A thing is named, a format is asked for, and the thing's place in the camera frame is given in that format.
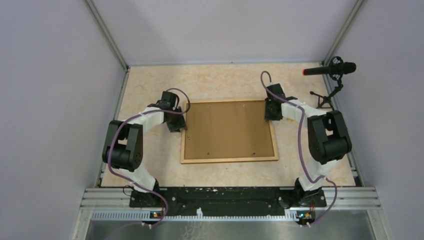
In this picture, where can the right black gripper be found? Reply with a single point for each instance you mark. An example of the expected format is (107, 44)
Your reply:
(268, 117)

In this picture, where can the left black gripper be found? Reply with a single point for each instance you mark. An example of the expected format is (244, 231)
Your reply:
(181, 123)

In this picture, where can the brown backing board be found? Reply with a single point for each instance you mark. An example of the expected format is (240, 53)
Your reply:
(228, 129)

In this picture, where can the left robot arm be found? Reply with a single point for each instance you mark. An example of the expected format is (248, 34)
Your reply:
(123, 149)

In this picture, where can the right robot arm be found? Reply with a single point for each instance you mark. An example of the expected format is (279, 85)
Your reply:
(327, 137)

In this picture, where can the microphone tripod stand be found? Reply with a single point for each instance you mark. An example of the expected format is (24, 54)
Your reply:
(324, 102)

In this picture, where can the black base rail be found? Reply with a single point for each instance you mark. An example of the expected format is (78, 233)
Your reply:
(227, 201)

